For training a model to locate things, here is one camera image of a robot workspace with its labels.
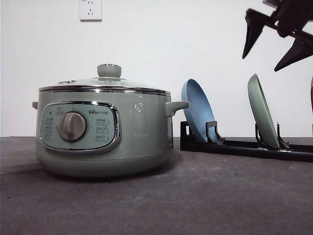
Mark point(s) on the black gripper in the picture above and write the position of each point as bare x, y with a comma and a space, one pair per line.
290, 17

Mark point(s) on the green plate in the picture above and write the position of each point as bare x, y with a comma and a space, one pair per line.
262, 112

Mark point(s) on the glass pot lid green knob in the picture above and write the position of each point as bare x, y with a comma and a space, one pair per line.
109, 80

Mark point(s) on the dark red plate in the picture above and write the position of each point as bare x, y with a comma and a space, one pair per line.
311, 92

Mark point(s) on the blue plate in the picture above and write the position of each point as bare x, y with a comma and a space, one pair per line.
200, 109

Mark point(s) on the black plate rack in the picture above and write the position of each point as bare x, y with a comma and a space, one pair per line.
245, 147

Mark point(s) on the green electric steamer pot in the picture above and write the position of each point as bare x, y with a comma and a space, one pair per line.
105, 133

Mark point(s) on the white wall socket left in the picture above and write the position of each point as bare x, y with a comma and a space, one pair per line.
90, 11

